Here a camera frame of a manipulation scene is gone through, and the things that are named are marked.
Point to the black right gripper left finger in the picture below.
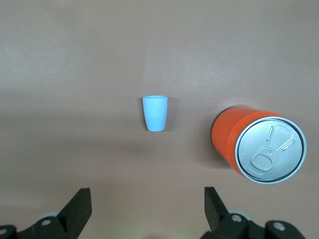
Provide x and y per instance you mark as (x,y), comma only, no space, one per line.
(74,214)

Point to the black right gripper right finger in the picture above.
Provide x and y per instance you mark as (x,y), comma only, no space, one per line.
(216,214)

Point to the light blue plastic cup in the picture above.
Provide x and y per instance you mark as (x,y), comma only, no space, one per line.
(154,114)

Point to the large orange can container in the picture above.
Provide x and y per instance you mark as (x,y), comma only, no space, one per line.
(224,134)

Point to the brown table cover mat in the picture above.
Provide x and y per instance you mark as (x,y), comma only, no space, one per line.
(74,74)

